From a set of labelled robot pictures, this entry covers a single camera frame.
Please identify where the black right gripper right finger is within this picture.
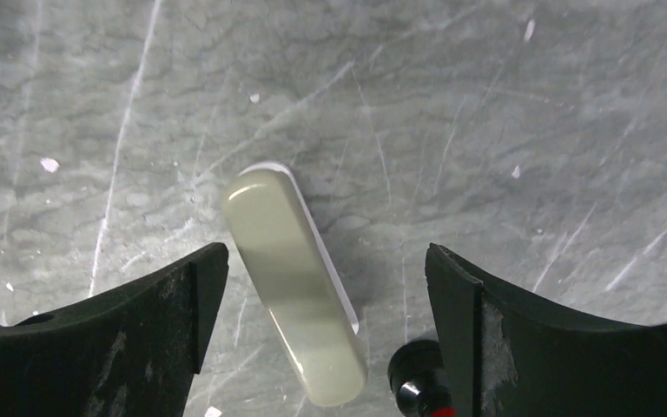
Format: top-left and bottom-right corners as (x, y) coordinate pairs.
(425, 244), (667, 416)

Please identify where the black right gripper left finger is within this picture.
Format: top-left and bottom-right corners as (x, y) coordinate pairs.
(0, 242), (228, 416)

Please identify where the beige white stapler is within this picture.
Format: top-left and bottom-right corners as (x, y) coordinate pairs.
(221, 162), (368, 407)

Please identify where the red black push button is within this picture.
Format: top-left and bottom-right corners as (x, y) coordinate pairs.
(387, 339), (456, 417)

